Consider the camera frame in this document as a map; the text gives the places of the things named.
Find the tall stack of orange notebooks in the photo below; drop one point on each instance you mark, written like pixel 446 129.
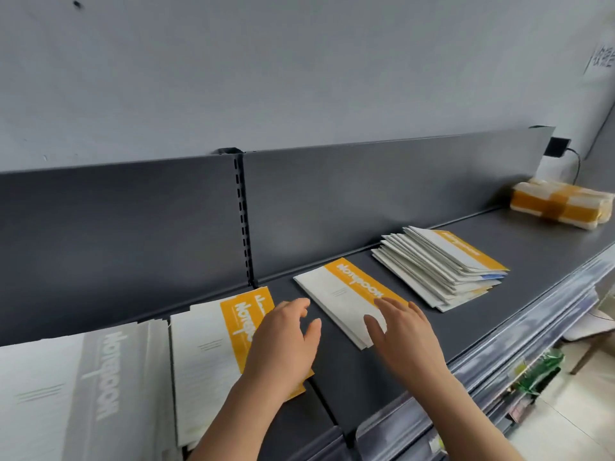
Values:
pixel 206 360

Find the stack of grey notebooks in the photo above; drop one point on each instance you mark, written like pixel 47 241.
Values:
pixel 72 398

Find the green plastic packets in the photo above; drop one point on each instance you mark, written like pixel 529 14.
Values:
pixel 540 374

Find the person's right forearm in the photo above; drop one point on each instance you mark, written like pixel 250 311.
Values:
pixel 461 422

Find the person's right middle finger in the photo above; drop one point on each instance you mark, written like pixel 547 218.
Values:
pixel 416 312

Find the dark grey metal shelf board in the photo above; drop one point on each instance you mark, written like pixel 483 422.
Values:
pixel 528 264

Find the person's right thumb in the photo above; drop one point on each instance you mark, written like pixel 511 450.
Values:
pixel 374 332

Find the dark grey shelf back panel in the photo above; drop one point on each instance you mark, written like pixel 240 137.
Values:
pixel 384 196
pixel 120 244

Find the person's right hand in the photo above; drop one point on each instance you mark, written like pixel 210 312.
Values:
pixel 411 345

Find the plastic-wrapped taped notebook bundle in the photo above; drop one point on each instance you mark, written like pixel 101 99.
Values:
pixel 560 204

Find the person's left forearm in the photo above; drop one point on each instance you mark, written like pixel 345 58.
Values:
pixel 240 422

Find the person's left hand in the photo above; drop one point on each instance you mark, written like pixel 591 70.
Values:
pixel 276 350

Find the person's left thumb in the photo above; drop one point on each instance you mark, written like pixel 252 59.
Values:
pixel 313 335

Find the white paper wall sign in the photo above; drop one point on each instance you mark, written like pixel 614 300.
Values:
pixel 600 56

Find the white stool with wooden legs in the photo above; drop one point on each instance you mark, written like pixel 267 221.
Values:
pixel 588 331

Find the slotted dark grey shelf upright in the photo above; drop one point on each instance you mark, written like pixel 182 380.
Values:
pixel 241 220

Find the black power adapter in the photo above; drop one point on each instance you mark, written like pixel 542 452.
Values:
pixel 557 147

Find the fanned stack of mixed notebooks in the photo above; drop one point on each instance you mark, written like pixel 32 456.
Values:
pixel 444 266

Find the thin stack of orange notebooks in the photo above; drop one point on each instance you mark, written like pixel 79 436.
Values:
pixel 343 295

